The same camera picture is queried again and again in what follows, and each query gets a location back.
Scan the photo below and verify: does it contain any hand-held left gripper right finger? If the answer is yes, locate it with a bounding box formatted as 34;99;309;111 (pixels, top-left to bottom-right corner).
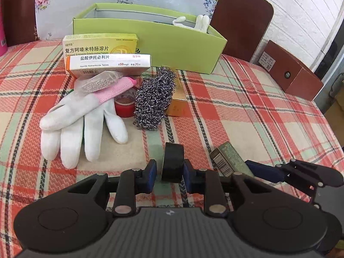
184;158;272;217

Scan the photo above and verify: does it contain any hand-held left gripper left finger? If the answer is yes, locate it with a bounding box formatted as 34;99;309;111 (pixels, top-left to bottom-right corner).
67;159;157;217

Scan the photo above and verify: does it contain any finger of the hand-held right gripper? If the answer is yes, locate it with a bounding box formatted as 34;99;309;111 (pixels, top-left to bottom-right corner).
245;158;344;197

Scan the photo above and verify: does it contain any black tape roll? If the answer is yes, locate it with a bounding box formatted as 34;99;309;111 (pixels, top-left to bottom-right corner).
161;142;185;184

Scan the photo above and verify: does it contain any grey green slim box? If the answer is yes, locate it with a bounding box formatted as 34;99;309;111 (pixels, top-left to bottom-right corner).
210;141;254;178

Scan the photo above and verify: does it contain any red tape roll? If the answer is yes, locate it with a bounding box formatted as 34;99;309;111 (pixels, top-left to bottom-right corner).
114;86;135;118

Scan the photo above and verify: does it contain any steel wool scrubber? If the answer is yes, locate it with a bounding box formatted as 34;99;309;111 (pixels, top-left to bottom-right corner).
133;67;177;132

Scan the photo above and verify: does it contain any white glove with pink cuff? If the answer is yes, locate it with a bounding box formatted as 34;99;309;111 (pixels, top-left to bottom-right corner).
40;71;137;168
172;14;209;34

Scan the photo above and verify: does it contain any orange and white medicine box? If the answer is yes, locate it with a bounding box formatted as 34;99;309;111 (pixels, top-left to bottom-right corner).
66;54;152;79

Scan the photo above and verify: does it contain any large green cardboard box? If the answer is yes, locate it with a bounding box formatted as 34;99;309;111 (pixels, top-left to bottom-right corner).
72;3;228;74

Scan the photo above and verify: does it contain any yellow medicine box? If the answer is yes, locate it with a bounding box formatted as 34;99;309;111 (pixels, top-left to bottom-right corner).
62;33;139;74

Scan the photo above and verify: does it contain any plaid bedsheet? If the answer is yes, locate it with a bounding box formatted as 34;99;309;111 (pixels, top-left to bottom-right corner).
0;39;344;221

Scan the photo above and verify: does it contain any gold orange box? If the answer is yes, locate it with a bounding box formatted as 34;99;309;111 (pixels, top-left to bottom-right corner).
164;70;189;117

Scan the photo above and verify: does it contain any brown cardboard box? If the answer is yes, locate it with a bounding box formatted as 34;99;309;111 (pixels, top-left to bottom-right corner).
250;40;324;102

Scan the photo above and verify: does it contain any dark grey furniture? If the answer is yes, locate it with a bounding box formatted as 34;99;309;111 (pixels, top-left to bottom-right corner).
313;40;344;116

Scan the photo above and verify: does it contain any pink thermos bottle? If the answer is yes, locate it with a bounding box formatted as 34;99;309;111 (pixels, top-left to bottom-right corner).
0;4;8;57

